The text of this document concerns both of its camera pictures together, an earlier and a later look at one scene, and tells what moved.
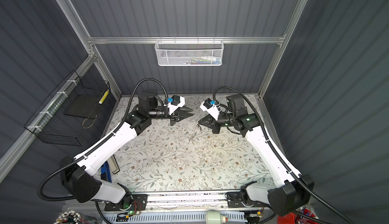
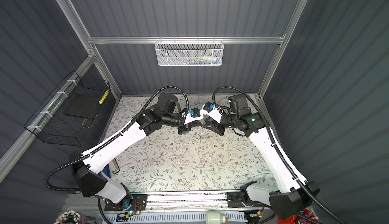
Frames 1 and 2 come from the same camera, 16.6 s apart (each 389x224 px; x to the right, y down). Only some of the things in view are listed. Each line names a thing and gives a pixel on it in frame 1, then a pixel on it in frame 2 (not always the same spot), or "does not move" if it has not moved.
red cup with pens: [292, 218] does not move
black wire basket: [67, 116] does not move
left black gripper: [180, 115] to [186, 127]
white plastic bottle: [215, 217] does not move
